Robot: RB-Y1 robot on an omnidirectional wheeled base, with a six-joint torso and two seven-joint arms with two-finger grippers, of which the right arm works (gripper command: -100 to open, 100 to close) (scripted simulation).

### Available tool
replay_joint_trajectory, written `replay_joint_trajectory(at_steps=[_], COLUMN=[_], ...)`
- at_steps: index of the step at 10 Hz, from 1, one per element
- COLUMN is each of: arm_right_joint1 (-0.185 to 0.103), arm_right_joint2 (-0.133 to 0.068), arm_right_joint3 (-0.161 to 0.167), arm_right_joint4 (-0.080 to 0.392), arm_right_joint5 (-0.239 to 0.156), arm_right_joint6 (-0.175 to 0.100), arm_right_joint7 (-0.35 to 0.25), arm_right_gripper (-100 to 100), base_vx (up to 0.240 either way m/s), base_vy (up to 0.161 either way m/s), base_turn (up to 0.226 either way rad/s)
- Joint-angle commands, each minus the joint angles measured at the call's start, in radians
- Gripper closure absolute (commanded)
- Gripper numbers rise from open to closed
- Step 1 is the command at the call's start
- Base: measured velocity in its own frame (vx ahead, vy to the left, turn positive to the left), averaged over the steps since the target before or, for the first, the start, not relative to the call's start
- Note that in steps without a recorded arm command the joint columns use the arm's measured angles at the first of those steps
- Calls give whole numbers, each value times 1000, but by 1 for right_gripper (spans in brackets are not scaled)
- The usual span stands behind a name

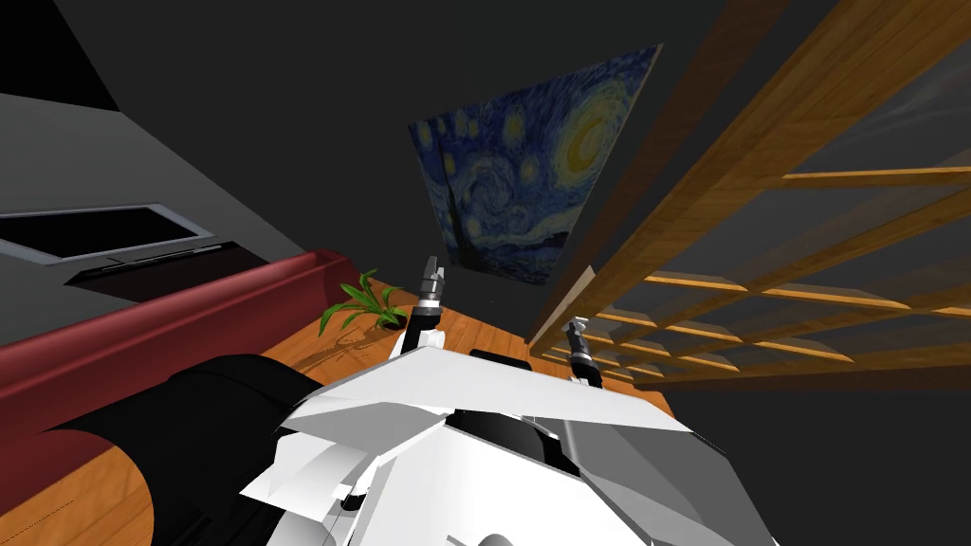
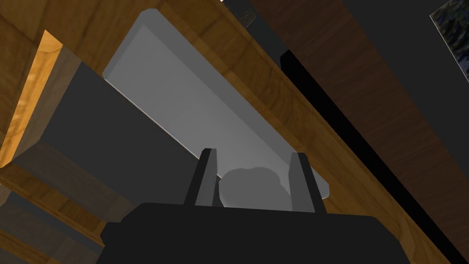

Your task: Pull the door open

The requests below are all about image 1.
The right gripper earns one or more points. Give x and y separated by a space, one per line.
575 337

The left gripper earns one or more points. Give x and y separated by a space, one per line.
432 287

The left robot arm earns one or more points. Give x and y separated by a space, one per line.
190 440

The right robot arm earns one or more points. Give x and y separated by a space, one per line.
586 369

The green potted plant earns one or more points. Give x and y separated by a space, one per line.
369 305

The blue starry night painting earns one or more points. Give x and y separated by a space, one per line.
523 174

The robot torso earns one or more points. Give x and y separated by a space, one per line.
485 470

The dark television stand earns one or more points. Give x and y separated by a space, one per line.
174 271

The wooden glazed lattice door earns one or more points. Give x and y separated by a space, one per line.
758 140

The dark red sofa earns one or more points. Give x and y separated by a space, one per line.
152 334

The black flat screen television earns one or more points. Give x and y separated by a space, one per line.
91 231

